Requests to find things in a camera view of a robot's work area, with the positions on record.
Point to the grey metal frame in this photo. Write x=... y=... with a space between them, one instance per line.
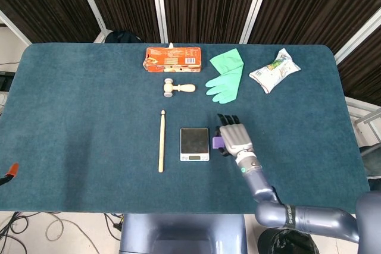
x=364 y=114

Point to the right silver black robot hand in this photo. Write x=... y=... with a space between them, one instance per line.
x=235 y=138

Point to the silver digital kitchen scale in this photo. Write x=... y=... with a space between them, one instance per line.
x=194 y=144

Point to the small wooden mallet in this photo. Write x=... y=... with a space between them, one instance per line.
x=175 y=88

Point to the green rubber glove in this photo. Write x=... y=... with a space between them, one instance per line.
x=226 y=78

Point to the white partition frame post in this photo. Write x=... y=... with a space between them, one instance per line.
x=159 y=4
x=89 y=1
x=256 y=4
x=357 y=38
x=13 y=29

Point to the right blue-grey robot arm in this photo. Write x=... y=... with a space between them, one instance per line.
x=285 y=209

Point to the wooden drumstick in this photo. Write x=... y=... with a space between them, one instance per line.
x=161 y=144

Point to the orange cardboard box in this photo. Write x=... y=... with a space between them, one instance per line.
x=174 y=59

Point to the blue robot torso base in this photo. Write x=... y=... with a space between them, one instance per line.
x=183 y=234

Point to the small purple cube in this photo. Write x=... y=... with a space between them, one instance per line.
x=217 y=142

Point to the white printed snack bag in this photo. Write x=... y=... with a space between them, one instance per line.
x=275 y=71

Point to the black box device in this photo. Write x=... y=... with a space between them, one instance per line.
x=3 y=81

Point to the black bin with bag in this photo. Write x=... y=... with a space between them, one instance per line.
x=282 y=243

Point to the black bag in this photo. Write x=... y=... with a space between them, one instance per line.
x=123 y=37

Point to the teal table cloth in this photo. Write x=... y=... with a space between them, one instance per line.
x=89 y=135

